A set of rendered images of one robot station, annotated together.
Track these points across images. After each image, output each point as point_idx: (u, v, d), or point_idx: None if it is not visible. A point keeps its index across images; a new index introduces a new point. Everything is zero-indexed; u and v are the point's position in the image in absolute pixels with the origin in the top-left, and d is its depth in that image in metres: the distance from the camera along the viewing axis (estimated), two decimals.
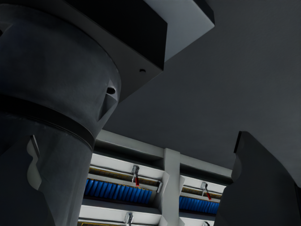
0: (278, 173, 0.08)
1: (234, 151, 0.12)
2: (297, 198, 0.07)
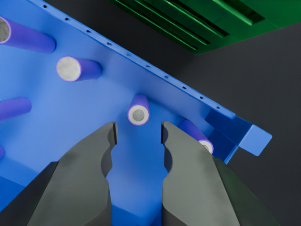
0: (199, 151, 0.09)
1: (161, 142, 0.13)
2: (217, 167, 0.08)
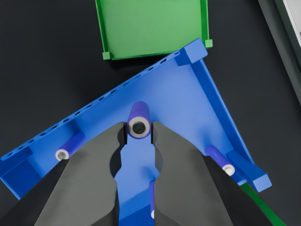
0: (189, 150, 0.10)
1: (151, 142, 0.12)
2: (207, 165, 0.09)
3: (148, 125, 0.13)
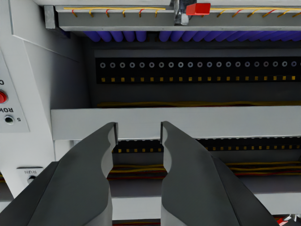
0: (198, 151, 0.09)
1: (160, 142, 0.13)
2: (216, 167, 0.09)
3: None
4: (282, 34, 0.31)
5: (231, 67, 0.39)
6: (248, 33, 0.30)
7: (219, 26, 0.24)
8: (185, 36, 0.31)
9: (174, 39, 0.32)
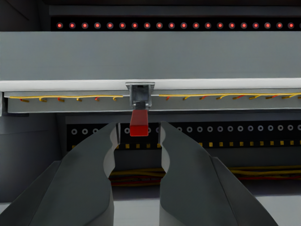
0: (196, 151, 0.10)
1: (158, 142, 0.13)
2: (214, 166, 0.09)
3: None
4: None
5: (213, 132, 0.36)
6: None
7: (186, 109, 0.22)
8: None
9: None
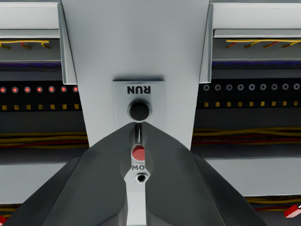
0: (178, 149, 0.10)
1: (140, 143, 0.12)
2: (196, 163, 0.09)
3: None
4: None
5: None
6: None
7: None
8: None
9: (294, 63, 0.28)
